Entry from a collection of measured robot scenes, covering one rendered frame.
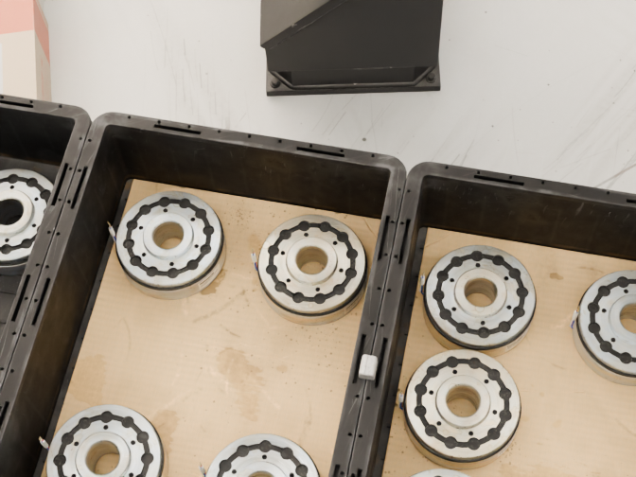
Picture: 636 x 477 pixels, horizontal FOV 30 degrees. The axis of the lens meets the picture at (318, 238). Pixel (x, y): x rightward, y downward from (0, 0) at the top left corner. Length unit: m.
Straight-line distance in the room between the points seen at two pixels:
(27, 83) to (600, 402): 0.71
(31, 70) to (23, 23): 0.07
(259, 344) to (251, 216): 0.14
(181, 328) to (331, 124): 0.36
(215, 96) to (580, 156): 0.43
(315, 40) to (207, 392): 0.43
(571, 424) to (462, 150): 0.39
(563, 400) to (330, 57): 0.48
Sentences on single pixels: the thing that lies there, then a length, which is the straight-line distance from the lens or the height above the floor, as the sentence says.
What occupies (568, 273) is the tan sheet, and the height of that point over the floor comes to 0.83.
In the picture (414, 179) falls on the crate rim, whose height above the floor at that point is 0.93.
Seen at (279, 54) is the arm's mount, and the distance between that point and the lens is 1.34.
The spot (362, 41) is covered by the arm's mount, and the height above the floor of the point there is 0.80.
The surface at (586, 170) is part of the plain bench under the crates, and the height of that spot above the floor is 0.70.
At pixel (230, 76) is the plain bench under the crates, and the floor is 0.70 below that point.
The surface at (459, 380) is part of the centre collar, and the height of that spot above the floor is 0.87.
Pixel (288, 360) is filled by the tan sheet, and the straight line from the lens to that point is 1.11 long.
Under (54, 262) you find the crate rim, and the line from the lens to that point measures 1.07.
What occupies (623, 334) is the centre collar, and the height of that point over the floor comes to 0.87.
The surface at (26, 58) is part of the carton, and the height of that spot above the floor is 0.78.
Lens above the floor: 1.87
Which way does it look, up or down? 64 degrees down
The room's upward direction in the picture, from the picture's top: 5 degrees counter-clockwise
